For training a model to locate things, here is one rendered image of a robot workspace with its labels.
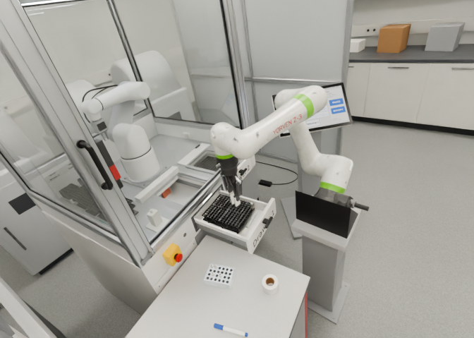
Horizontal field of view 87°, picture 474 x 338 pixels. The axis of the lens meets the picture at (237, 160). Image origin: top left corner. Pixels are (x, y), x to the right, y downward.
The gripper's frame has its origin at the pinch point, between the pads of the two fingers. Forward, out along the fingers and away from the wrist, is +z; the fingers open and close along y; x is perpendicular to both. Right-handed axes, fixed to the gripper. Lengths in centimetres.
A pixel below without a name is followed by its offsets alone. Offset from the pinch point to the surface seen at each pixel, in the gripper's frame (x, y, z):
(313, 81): 159, -57, -4
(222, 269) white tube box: -21.6, 9.2, 23.5
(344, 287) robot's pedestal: 51, 38, 99
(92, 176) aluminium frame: -48, -9, -40
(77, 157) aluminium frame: -49, -8, -48
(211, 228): -13.0, -6.4, 13.9
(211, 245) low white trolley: -15.8, -7.4, 25.8
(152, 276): -47, -8, 16
